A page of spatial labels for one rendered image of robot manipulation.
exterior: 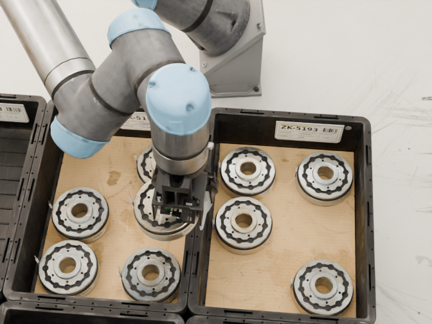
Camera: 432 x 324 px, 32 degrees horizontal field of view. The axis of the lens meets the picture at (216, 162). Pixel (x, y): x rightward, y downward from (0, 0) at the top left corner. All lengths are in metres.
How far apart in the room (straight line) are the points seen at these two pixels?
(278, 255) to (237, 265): 0.08
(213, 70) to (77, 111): 0.64
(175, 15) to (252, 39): 0.16
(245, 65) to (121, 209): 0.43
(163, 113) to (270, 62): 0.90
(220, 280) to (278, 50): 0.65
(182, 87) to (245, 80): 0.77
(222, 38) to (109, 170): 0.36
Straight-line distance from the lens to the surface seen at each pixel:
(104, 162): 1.46
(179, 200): 1.04
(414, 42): 1.84
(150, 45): 0.94
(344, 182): 1.41
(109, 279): 1.35
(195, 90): 0.87
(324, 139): 1.44
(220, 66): 1.59
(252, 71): 1.62
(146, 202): 1.19
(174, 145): 0.92
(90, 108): 0.99
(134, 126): 1.45
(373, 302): 1.24
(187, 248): 1.25
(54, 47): 1.06
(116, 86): 0.97
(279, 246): 1.36
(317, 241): 1.38
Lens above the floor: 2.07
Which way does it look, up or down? 60 degrees down
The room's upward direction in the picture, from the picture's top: 1 degrees counter-clockwise
